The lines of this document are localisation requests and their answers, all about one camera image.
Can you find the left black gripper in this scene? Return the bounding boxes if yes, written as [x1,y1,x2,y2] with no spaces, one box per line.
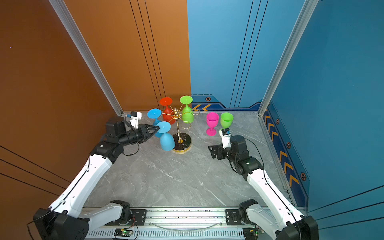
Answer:
[118,124,160,149]

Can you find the blue wine glass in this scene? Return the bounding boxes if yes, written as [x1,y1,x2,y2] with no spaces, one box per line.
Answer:
[155,122,175,151]
[147,109,165,128]

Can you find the magenta wine glass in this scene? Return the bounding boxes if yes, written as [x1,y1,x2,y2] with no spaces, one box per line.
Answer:
[206,113,219,137]

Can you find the green wine glass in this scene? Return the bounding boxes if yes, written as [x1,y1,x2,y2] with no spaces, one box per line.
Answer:
[180,96,194,124]
[220,113,234,129]

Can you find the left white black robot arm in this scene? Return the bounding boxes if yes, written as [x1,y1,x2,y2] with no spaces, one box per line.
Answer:
[32,117,160,240]

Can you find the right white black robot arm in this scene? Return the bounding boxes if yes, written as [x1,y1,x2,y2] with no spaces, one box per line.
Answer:
[208,136,320,240]

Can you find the red wine glass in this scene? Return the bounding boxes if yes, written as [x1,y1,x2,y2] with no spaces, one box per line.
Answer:
[159,97,176,125]

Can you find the gold wine glass rack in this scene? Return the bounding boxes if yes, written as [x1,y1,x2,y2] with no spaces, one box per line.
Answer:
[173,108,200,154]

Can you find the right green circuit board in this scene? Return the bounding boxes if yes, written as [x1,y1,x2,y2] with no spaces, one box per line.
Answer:
[243,228,265,240]

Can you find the green circuit board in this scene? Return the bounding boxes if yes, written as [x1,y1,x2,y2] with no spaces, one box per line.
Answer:
[243,228,265,240]
[113,228,134,239]

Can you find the left green circuit board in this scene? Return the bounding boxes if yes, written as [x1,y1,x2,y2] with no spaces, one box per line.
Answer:
[113,228,134,239]

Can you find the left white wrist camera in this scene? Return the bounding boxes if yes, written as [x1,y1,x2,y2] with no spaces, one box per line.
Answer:
[126,111,142,129]

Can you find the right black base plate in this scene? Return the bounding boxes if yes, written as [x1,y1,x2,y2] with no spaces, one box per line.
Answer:
[225,208,257,226]

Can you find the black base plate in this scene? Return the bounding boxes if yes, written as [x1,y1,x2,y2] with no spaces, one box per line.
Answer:
[119,209,147,226]
[225,208,257,226]

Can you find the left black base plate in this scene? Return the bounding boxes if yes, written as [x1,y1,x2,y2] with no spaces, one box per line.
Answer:
[119,209,147,226]

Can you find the aluminium front rail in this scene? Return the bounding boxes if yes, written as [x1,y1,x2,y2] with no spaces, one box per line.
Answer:
[82,207,273,240]

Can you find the left aluminium corner post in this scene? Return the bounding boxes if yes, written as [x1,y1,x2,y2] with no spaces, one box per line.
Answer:
[49,0,124,116]

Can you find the aluminium corner post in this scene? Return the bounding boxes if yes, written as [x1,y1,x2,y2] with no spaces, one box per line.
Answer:
[49,0,124,116]
[258,0,319,117]

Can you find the right aluminium corner post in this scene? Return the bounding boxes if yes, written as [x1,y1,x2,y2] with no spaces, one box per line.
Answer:
[258,0,319,117]

